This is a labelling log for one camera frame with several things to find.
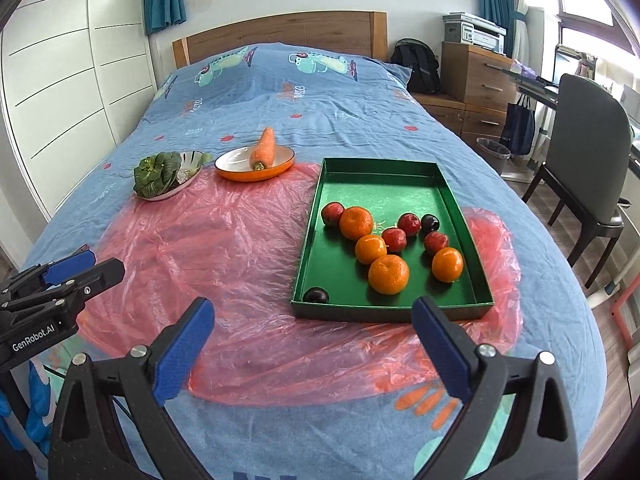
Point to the white printer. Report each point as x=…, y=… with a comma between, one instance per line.
x=475, y=32

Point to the orange shallow bowl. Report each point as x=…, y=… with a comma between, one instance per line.
x=232, y=162

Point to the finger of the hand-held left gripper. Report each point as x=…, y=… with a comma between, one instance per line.
x=100, y=275
x=70, y=265

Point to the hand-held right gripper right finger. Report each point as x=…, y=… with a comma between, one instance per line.
x=442, y=345

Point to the carrot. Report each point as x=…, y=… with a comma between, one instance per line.
x=263, y=150

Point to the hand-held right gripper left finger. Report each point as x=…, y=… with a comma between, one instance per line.
x=182, y=345

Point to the green bok choy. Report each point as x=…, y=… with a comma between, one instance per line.
x=155, y=175

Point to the grey chair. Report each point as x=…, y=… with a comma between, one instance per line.
x=590, y=150

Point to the striped white bowl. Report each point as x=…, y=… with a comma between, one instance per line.
x=190, y=160

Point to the grey trash bin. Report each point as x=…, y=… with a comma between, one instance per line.
x=495, y=157

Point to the blue printed bedsheet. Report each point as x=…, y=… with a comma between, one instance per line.
x=300, y=105

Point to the green metal tray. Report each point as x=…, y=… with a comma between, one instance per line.
x=390, y=190

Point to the pink plastic sheet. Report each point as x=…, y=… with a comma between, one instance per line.
x=225, y=260

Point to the black backpack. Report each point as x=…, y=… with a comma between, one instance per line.
x=417, y=65

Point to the wooden headboard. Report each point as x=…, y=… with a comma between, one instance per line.
x=300, y=30

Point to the pink tube frame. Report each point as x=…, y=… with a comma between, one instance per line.
x=625, y=300

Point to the red phone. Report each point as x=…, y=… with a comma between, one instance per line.
x=82, y=249

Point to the small orange tangerine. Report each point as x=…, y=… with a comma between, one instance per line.
x=370, y=249

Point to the dark purple plum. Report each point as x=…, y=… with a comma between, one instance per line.
x=316, y=295
x=430, y=222

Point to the tall wooden drawer cabinet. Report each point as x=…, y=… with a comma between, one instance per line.
x=475, y=77

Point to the white wardrobe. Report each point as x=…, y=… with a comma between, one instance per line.
x=65, y=85

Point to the dark blue tote bag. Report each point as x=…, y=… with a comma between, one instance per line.
x=517, y=127

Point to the grey desk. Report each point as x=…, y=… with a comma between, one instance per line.
x=530, y=82

